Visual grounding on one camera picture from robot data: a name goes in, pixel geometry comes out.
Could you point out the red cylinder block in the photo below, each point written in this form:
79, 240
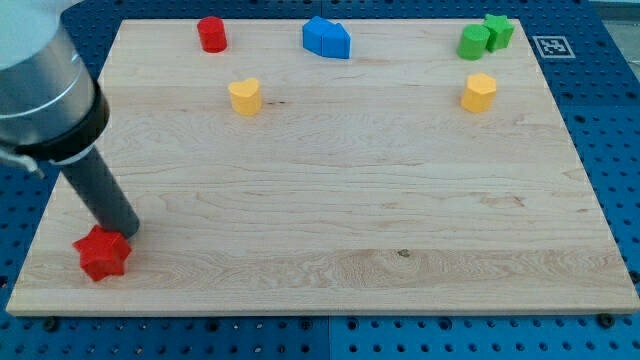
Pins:
212, 34

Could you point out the green star block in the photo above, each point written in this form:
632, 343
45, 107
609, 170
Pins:
501, 31

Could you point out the white fiducial marker tag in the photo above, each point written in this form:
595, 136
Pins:
553, 47

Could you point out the red star block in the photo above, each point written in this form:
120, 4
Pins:
102, 253

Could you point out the yellow heart block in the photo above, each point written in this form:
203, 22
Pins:
246, 97

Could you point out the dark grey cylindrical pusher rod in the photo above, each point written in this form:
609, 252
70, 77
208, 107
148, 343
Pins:
93, 181

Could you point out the yellow hexagon block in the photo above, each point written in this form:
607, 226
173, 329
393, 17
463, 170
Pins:
479, 93

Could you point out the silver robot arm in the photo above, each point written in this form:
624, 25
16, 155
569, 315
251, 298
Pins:
53, 110

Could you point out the blue pentagon block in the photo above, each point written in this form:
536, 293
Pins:
336, 42

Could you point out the light wooden board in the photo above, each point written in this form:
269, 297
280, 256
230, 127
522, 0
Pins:
361, 187

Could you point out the blue cube block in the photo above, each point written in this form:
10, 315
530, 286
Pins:
312, 32

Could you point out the green cylinder block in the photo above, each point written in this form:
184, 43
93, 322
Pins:
473, 41

